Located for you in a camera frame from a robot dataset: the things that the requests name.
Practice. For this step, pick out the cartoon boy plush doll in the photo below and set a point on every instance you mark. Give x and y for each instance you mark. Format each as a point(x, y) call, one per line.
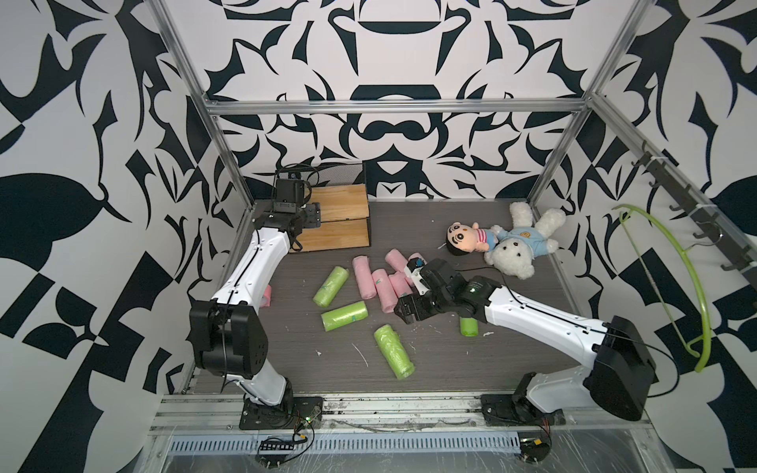
point(462, 239)

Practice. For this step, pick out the black usb hub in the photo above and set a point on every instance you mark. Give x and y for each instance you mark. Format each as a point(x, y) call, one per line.
point(276, 446)

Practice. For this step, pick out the white teddy bear plush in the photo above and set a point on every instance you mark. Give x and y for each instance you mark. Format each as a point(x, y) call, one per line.
point(528, 239)

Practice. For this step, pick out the black round connector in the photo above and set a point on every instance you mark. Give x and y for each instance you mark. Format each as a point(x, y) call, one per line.
point(534, 450)

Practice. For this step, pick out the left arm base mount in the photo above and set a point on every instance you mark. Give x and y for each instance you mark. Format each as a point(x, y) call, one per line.
point(287, 415)

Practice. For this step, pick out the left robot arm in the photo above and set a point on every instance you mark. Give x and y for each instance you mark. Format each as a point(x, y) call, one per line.
point(226, 334)

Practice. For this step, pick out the green plastic hanger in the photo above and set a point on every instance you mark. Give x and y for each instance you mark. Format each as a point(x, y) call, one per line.
point(689, 318)

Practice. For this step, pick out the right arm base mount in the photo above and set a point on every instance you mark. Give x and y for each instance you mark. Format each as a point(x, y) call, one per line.
point(515, 410)

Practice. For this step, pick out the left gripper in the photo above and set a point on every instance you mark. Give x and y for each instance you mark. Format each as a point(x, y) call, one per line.
point(311, 213)

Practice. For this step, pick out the pink alarm clock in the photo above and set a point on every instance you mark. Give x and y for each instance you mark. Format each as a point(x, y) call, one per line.
point(266, 298)

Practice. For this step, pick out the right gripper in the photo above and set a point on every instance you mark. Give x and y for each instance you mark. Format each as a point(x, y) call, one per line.
point(416, 311)

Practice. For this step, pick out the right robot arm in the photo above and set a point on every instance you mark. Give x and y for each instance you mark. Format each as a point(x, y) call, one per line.
point(615, 369)

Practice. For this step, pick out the black wall hook rail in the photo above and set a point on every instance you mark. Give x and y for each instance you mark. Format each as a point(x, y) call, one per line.
point(715, 227)

